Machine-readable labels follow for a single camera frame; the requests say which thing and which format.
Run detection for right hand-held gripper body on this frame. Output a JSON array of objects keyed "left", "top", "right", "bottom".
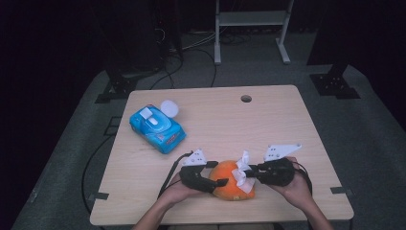
[{"left": 254, "top": 143, "right": 303, "bottom": 188}]

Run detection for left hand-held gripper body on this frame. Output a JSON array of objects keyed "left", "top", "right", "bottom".
[{"left": 178, "top": 148, "right": 218, "bottom": 195}]

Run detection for orange plush toy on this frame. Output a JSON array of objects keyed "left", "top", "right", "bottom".
[{"left": 208, "top": 159, "right": 257, "bottom": 202}]

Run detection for white wet wipe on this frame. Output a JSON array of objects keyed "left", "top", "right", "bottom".
[{"left": 231, "top": 149, "right": 257, "bottom": 195}]

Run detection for blue wet wipe pack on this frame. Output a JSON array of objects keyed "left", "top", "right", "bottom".
[{"left": 128, "top": 100, "right": 188, "bottom": 155}]

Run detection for person's left hand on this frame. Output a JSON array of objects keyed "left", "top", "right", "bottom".
[{"left": 160, "top": 179, "right": 206, "bottom": 206}]

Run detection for person's right hand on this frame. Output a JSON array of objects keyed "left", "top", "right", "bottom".
[{"left": 269, "top": 156, "right": 314, "bottom": 211}]

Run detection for black stand base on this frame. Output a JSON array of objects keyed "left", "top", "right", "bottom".
[
  {"left": 94, "top": 60, "right": 161, "bottom": 104},
  {"left": 308, "top": 61, "right": 362, "bottom": 101}
]

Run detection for white metal stand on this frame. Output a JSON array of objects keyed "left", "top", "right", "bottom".
[{"left": 214, "top": 0, "right": 296, "bottom": 66}]

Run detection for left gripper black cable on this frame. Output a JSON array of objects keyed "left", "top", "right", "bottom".
[{"left": 156, "top": 150, "right": 195, "bottom": 199}]

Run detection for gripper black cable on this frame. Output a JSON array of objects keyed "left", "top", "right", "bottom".
[
  {"left": 291, "top": 160, "right": 314, "bottom": 196},
  {"left": 156, "top": 150, "right": 195, "bottom": 199}
]

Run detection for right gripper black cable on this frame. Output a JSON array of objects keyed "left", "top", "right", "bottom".
[{"left": 291, "top": 160, "right": 314, "bottom": 196}]

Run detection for long black floor cable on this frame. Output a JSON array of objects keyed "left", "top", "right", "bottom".
[{"left": 80, "top": 135, "right": 112, "bottom": 215}]

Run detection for white floor cables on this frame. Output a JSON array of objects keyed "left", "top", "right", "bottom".
[{"left": 181, "top": 30, "right": 222, "bottom": 53}]

